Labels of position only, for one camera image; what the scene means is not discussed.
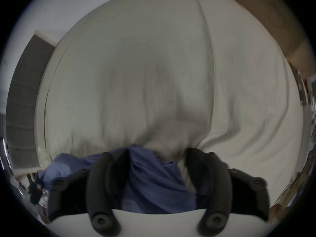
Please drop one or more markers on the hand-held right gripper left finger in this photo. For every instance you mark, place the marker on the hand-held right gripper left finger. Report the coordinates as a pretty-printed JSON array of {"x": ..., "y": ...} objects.
[{"x": 98, "y": 181}]

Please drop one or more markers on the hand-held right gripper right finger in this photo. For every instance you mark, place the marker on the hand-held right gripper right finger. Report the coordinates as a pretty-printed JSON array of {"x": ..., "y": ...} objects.
[{"x": 217, "y": 181}]

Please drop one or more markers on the dark blue shirt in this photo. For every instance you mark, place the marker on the dark blue shirt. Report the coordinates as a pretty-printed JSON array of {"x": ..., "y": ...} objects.
[{"x": 153, "y": 181}]

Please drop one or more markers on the bed with beige sheet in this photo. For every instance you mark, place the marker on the bed with beige sheet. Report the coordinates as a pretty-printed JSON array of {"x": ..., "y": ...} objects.
[{"x": 148, "y": 70}]

